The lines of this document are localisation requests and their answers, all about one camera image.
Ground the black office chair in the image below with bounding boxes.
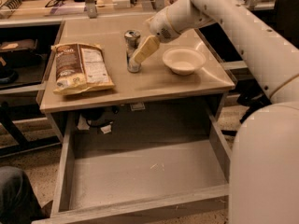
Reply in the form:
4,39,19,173
236,0,299,123

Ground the person's dark trouser leg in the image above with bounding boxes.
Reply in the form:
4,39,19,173
0,166,43,224

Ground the silver redbull can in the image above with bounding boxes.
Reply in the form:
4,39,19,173
124,30,141,73

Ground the grey open top drawer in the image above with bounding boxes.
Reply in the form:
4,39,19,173
36,105,230,224

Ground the black cable under cabinet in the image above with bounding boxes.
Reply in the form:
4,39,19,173
79,105,121,130

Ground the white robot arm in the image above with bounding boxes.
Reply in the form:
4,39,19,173
130,0,299,224

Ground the grey cabinet with beige top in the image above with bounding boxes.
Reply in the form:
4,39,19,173
36,11,237,143

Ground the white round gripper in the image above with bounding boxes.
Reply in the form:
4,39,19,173
132,8,180,63

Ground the black coiled spring holder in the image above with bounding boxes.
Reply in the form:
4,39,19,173
1,0,21,12

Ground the brown chip bag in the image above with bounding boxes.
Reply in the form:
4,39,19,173
51,43,114,95

